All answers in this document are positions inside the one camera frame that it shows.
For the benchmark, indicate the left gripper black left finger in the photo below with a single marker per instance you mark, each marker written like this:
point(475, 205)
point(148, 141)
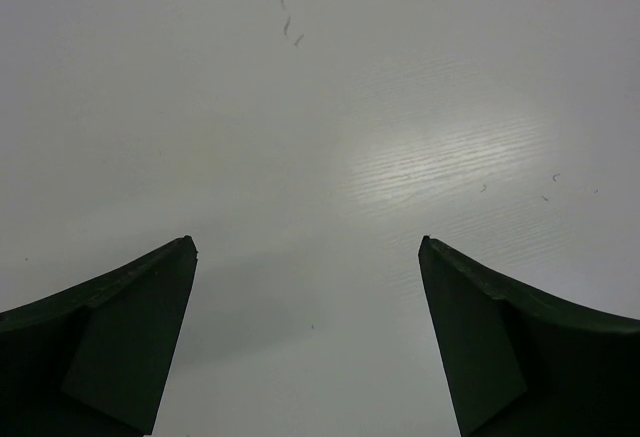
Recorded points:
point(93, 360)

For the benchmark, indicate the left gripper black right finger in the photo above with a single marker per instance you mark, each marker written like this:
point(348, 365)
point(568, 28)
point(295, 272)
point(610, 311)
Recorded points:
point(521, 362)

